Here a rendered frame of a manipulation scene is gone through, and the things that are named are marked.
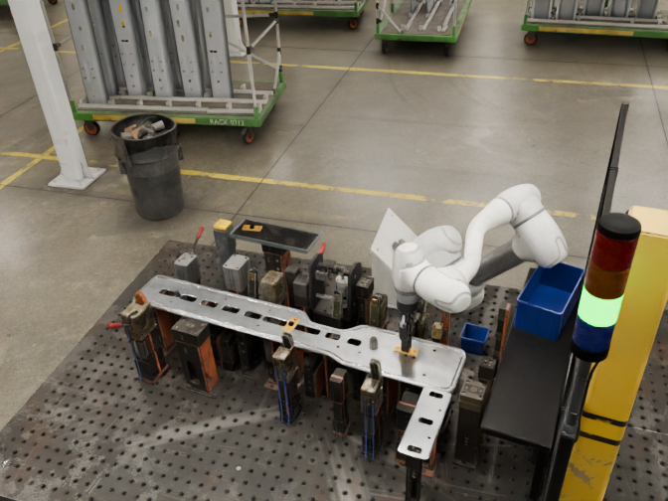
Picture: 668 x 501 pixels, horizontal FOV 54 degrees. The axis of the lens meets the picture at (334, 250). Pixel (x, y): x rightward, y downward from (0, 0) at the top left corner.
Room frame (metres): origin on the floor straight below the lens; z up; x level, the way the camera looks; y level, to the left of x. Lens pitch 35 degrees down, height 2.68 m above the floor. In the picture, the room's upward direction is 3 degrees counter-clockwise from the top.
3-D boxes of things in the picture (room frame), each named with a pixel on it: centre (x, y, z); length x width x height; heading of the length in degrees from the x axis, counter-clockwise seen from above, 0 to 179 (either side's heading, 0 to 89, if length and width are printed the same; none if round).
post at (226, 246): (2.42, 0.48, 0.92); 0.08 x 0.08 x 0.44; 65
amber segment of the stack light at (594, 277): (0.90, -0.48, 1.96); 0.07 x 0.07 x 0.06
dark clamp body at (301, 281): (2.10, 0.13, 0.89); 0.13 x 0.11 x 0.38; 155
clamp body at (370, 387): (1.55, -0.10, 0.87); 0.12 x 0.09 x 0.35; 155
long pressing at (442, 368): (1.91, 0.20, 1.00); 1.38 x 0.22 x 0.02; 65
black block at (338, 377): (1.64, 0.01, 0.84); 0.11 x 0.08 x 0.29; 155
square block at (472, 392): (1.48, -0.43, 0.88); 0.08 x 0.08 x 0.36; 65
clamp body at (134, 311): (1.99, 0.79, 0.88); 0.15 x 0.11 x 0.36; 155
